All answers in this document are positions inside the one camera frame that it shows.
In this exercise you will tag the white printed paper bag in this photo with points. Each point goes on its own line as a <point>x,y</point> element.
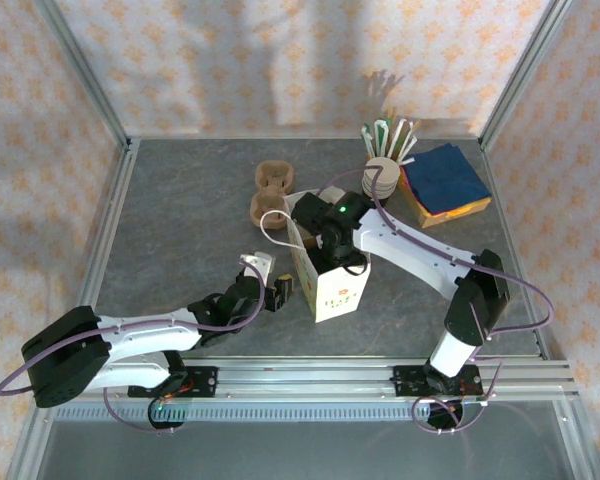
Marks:
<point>337,297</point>

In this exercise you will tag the blue paper napkin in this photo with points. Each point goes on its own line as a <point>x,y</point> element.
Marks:
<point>445,180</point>

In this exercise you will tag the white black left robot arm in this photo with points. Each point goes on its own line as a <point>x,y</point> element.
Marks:
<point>65,360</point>

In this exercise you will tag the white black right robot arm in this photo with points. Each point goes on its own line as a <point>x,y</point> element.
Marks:
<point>480,300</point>

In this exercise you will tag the brown pulp cup carrier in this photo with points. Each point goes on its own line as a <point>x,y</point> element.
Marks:
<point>275,172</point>

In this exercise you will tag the white green wrapped straw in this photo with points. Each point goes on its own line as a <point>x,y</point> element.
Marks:
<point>408,137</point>
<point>368,137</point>
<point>380,132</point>
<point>408,160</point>
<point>397,135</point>

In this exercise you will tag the brown cardboard box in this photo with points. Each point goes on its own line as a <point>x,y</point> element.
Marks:
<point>455,217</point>

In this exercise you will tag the brown paper wrapped stirrer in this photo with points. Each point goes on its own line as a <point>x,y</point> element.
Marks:
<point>415,131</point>
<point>390,120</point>

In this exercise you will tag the yellow paper napkin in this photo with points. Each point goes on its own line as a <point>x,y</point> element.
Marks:
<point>467,207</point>

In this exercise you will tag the aluminium table side rail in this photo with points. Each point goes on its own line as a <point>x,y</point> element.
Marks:
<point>112,240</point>
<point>501,200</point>

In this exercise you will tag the aluminium frame post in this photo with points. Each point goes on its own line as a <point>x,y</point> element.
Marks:
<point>80,70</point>
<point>525,75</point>
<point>582,445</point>
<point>27,450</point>

